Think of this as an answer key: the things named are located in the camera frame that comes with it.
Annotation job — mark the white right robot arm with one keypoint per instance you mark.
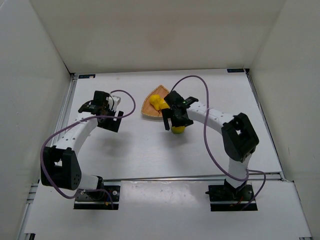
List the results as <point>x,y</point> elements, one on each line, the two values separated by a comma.
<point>238,135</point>

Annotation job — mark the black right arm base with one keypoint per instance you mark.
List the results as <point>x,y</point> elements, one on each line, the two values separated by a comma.
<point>225,198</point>

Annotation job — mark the woven wicker fruit bowl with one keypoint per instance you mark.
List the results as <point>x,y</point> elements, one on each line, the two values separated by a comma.
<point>147,110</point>

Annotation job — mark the white front cover board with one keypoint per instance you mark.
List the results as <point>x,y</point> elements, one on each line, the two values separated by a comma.
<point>174,210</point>

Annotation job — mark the aluminium right frame rail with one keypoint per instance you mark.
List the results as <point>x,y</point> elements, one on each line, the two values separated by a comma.
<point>290,111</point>

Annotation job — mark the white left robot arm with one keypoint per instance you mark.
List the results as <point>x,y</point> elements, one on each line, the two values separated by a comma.
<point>61,159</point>

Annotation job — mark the aluminium frame rail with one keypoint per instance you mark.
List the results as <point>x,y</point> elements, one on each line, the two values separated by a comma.
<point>34,186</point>
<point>276,176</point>
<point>290,111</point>

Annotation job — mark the blue corner label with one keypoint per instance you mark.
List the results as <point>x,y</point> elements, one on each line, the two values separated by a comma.
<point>235,70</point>
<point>86,76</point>

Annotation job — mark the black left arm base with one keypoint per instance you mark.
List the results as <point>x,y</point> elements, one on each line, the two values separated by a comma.
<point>100,200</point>

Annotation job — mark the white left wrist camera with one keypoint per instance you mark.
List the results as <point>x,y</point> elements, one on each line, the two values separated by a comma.
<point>113,102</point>

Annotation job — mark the yellow fake lemon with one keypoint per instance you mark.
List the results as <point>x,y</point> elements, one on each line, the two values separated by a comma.
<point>163,104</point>

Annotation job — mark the aluminium front frame rail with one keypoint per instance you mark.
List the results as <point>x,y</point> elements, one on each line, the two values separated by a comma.
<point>276,176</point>

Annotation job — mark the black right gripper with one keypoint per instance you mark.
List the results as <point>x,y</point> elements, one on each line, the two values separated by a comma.
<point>175,115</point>

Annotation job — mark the green yellow fake citrus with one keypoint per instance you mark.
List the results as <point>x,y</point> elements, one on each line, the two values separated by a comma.
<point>177,129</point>

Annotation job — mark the aluminium left frame rail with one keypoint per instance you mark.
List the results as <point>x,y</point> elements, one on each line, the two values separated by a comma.
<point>34,186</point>

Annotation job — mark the blue right corner label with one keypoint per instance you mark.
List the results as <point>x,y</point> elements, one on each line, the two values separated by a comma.
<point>235,70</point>

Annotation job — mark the blue left corner label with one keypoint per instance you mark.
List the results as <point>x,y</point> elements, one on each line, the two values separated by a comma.
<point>86,76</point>

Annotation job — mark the yellow fake pear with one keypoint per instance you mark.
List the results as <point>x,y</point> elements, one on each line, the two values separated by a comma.
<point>154,101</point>

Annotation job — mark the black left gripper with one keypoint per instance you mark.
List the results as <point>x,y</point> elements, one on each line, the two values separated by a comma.
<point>110,122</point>

